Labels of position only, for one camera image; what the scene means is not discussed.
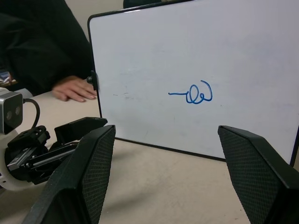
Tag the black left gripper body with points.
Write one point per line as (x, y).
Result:
(30, 154)

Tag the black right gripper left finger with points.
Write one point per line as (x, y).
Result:
(77, 177)

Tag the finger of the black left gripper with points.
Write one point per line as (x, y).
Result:
(77, 129)

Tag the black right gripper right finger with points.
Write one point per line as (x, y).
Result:
(261, 177)

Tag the person's bare hand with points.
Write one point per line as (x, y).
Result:
(73, 89)

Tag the black whiteboard stand knob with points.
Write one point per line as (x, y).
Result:
(93, 80)

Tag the colourful background clutter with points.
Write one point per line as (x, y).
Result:
(5, 77)

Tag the person's black-sleeved arm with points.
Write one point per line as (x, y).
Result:
(39, 39)

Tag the black-framed whiteboard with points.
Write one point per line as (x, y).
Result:
(177, 58)

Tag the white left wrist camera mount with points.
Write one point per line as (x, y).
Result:
(9, 112)

